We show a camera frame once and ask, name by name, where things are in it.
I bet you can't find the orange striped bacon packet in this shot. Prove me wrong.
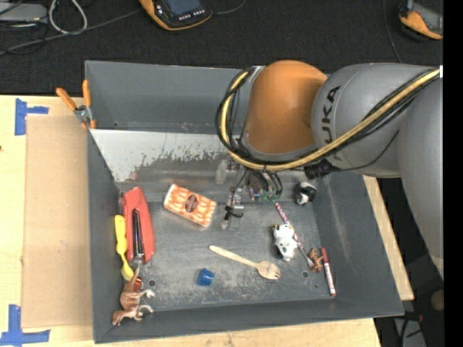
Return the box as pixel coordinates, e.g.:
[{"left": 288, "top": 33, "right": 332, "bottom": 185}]
[{"left": 163, "top": 183, "right": 218, "bottom": 228}]

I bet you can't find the blue plastic cap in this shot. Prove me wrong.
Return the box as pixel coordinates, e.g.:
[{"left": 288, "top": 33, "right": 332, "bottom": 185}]
[{"left": 195, "top": 267, "right": 216, "bottom": 288}]

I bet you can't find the pale wooden spork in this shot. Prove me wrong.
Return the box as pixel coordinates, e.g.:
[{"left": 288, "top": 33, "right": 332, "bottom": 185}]
[{"left": 208, "top": 244, "right": 282, "bottom": 280}]

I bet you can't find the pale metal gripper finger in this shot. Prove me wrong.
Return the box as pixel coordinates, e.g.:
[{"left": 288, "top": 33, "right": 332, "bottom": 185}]
[
  {"left": 219, "top": 201, "right": 245, "bottom": 231},
  {"left": 216, "top": 160, "right": 237, "bottom": 186}
]

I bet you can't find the black and white toy animal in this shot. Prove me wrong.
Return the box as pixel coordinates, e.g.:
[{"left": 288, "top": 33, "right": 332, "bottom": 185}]
[{"left": 293, "top": 181, "right": 319, "bottom": 207}]

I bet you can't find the red and white marker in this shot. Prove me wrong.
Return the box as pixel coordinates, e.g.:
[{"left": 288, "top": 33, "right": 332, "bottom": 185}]
[{"left": 320, "top": 247, "right": 337, "bottom": 298}]

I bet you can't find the small brown toy animal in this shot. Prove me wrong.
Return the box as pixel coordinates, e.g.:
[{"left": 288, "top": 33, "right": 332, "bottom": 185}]
[{"left": 307, "top": 247, "right": 324, "bottom": 274}]

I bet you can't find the white and black toy cow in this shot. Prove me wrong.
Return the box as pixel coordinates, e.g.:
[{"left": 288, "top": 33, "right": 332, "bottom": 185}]
[{"left": 271, "top": 223, "right": 300, "bottom": 263}]

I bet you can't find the tan toy horse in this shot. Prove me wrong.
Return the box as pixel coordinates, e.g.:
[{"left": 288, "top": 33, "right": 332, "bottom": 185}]
[
  {"left": 119, "top": 265, "right": 157, "bottom": 311},
  {"left": 111, "top": 304, "right": 156, "bottom": 327}
]

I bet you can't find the brown cardboard board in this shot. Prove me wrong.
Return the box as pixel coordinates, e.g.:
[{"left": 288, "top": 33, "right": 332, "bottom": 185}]
[{"left": 20, "top": 114, "right": 93, "bottom": 329}]

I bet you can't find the red stapler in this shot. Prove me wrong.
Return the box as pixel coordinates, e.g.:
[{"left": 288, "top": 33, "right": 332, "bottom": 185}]
[{"left": 121, "top": 187, "right": 157, "bottom": 265}]

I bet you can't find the grey metal bin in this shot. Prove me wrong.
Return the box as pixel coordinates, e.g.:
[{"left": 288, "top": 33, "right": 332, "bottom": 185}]
[{"left": 83, "top": 59, "right": 405, "bottom": 343}]

